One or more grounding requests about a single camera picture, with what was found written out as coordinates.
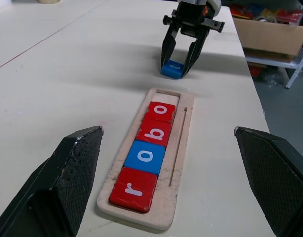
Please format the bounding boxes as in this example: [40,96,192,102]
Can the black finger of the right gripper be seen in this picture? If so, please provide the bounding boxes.
[161,23,178,72]
[180,30,210,79]

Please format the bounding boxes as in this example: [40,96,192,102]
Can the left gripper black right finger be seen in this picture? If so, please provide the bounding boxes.
[234,126,303,237]

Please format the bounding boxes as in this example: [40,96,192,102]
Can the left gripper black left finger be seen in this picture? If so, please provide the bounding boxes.
[0,126,104,237]

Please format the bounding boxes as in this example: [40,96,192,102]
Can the blue tile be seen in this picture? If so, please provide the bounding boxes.
[160,59,185,80]

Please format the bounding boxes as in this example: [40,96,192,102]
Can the red tile letter o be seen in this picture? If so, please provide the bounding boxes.
[144,101,176,124]

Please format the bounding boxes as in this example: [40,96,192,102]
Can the red tile letter b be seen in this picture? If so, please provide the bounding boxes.
[136,118,172,148]

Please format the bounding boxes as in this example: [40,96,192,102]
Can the red tile letter r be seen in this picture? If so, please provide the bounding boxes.
[109,166,158,214]

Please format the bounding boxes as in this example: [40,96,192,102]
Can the blue tile letter o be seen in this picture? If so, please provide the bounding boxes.
[123,140,166,175]

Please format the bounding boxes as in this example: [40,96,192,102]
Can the light wooden letter tray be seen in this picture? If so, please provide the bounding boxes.
[96,87,195,231]

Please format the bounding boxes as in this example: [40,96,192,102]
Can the brown cardboard box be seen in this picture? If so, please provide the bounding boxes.
[232,16,303,56]

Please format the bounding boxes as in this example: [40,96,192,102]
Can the white metal shelf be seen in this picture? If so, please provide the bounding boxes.
[242,24,303,89]

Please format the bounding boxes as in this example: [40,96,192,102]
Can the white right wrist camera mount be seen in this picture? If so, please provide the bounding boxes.
[190,0,223,18]

